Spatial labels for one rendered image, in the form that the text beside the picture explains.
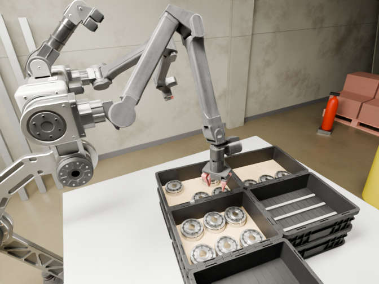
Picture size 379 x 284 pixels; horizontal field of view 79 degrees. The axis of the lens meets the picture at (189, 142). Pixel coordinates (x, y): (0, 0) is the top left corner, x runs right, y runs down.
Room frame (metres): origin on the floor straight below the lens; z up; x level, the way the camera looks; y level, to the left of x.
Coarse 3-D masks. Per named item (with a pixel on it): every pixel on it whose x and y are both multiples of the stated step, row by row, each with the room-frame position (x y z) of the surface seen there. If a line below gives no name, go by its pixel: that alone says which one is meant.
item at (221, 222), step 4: (212, 212) 0.80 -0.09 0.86; (216, 212) 0.80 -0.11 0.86; (204, 216) 0.77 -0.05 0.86; (208, 216) 0.77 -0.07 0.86; (220, 216) 0.77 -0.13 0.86; (204, 220) 0.75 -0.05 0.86; (208, 220) 0.75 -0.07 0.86; (220, 220) 0.75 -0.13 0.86; (224, 220) 0.75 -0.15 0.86; (208, 224) 0.73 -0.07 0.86; (212, 224) 0.73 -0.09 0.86; (216, 224) 0.73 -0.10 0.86; (220, 224) 0.73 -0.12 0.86; (212, 228) 0.71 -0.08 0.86; (216, 228) 0.70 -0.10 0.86
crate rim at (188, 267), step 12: (240, 192) 0.86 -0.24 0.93; (192, 204) 0.79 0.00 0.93; (168, 216) 0.74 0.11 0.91; (264, 216) 0.70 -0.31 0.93; (276, 228) 0.63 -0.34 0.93; (180, 240) 0.60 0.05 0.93; (264, 240) 0.58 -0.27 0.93; (180, 252) 0.56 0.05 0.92; (228, 252) 0.54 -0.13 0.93; (192, 264) 0.50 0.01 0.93; (204, 264) 0.50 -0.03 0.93
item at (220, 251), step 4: (224, 236) 0.66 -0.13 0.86; (228, 236) 0.66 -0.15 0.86; (220, 240) 0.64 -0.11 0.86; (224, 240) 0.64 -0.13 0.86; (228, 240) 0.64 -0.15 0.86; (232, 240) 0.64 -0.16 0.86; (236, 240) 0.64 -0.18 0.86; (216, 244) 0.62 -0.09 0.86; (220, 244) 0.62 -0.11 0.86; (236, 244) 0.62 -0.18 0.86; (216, 248) 0.60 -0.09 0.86; (220, 248) 0.60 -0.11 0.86; (236, 248) 0.60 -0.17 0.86; (220, 252) 0.59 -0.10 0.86; (224, 252) 0.59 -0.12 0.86
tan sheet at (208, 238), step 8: (248, 216) 0.79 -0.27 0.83; (248, 224) 0.74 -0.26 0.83; (208, 232) 0.71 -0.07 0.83; (224, 232) 0.71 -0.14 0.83; (232, 232) 0.70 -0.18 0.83; (240, 232) 0.70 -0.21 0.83; (184, 240) 0.67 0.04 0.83; (200, 240) 0.67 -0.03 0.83; (208, 240) 0.67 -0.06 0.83; (216, 240) 0.67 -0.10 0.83; (184, 248) 0.63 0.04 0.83
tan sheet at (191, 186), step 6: (192, 180) 1.08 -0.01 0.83; (198, 180) 1.08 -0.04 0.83; (186, 186) 1.04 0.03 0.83; (192, 186) 1.03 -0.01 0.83; (198, 186) 1.03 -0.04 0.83; (204, 186) 1.03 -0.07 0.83; (216, 186) 1.02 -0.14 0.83; (186, 192) 0.98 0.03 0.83; (192, 192) 0.98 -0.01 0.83; (210, 192) 0.97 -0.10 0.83; (168, 198) 0.94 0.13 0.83; (174, 198) 0.94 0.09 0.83; (180, 198) 0.94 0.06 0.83; (186, 198) 0.93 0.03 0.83; (168, 204) 0.90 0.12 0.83; (174, 204) 0.90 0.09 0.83
